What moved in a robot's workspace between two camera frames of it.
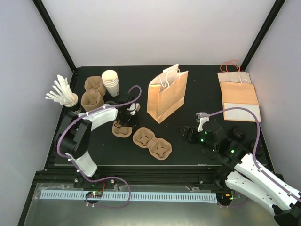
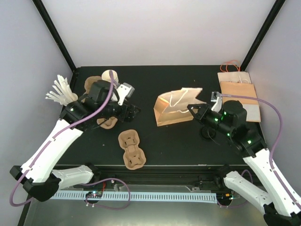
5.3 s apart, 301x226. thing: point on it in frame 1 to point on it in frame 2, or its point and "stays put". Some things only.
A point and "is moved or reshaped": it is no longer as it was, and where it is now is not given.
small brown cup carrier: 121,131 is moved or reshaped
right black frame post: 277,7 stays put
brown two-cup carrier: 160,149 to 134,157
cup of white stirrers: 60,92 stays put
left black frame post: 44,13 stays put
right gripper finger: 184,129 to 202,108
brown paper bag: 166,92 to 171,108
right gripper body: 193,139 to 209,121
